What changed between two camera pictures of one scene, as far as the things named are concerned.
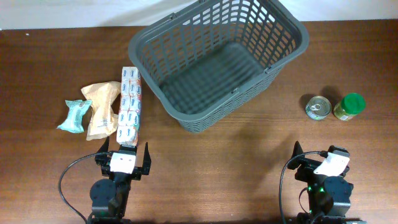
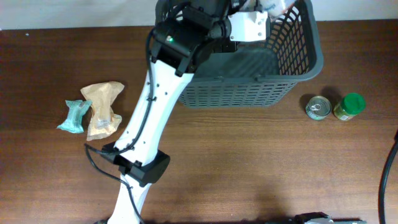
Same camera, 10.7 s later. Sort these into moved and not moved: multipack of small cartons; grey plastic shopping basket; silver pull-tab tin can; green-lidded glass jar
Moved: grey plastic shopping basket; multipack of small cartons
Not moved: green-lidded glass jar; silver pull-tab tin can
